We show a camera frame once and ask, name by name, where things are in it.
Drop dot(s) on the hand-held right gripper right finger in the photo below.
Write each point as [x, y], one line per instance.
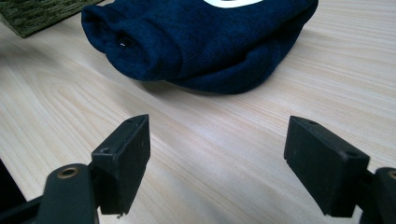
[323, 168]

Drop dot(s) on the navy blue garment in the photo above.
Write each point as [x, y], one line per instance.
[199, 43]

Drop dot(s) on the green textured mat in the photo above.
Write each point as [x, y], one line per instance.
[37, 14]

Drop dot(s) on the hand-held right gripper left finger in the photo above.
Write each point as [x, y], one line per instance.
[121, 168]

